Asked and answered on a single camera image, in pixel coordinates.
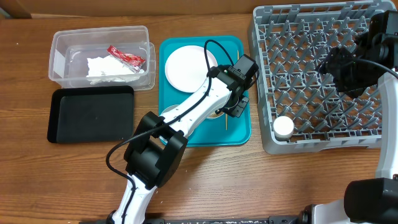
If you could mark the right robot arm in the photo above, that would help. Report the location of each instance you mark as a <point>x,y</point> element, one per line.
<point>373,63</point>

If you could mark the black plastic tray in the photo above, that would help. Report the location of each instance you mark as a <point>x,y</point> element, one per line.
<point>92,114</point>

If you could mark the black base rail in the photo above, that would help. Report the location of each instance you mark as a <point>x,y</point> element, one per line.
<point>269,220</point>

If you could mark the white napkin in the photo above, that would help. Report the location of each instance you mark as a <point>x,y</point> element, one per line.
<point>109,69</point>

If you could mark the clear plastic bin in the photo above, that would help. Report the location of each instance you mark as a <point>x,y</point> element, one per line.
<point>68,65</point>

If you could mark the red snack wrapper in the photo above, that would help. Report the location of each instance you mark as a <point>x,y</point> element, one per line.
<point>133,62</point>

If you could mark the grey dishwasher rack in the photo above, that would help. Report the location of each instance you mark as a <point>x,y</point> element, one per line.
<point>288,42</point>

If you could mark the white cup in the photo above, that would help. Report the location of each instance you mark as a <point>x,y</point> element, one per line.
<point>283,127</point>

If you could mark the teal serving tray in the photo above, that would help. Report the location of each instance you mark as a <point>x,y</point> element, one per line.
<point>211,132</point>

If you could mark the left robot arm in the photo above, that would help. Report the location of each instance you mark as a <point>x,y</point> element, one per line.
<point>155,150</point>

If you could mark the grey-white empty bowl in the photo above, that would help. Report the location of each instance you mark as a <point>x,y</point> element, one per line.
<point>170,108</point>

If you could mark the white round plate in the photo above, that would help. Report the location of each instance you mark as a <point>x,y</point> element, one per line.
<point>185,68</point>

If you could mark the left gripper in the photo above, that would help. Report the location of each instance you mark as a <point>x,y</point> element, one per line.
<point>239,109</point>

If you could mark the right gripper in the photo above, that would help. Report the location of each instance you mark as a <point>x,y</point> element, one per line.
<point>330,66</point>

